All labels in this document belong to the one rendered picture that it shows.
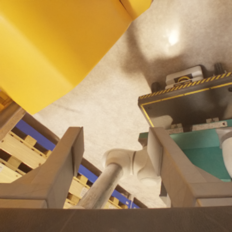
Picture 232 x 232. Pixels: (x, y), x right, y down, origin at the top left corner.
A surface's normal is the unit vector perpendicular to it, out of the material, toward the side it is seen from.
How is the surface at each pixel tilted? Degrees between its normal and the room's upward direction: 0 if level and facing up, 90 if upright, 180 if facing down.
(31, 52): 14
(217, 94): 0
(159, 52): 0
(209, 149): 90
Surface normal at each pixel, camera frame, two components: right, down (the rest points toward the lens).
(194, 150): -0.49, -0.69
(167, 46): -0.26, 0.70
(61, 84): -0.07, 0.61
